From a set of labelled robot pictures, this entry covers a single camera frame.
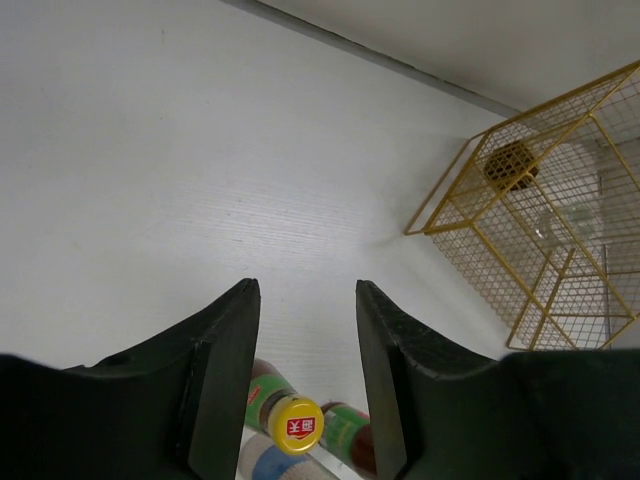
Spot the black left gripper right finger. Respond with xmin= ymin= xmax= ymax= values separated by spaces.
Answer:
xmin=356 ymin=280 xmax=639 ymax=479

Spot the glass oil bottle dark liquid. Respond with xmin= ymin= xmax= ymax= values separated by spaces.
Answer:
xmin=483 ymin=141 xmax=539 ymax=191

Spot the gold wire basket rack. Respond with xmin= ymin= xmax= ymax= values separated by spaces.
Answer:
xmin=404 ymin=63 xmax=639 ymax=351

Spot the spice jar silver lid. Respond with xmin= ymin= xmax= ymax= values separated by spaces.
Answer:
xmin=237 ymin=434 xmax=338 ymax=480

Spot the clear glass oil bottle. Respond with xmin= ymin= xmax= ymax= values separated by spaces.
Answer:
xmin=535 ymin=143 xmax=603 ymax=248

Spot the brown sauce bottle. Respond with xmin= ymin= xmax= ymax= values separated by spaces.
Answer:
xmin=244 ymin=359 xmax=324 ymax=455
xmin=320 ymin=402 xmax=377 ymax=479

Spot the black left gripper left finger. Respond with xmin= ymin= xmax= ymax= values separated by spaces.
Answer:
xmin=1 ymin=279 xmax=261 ymax=479

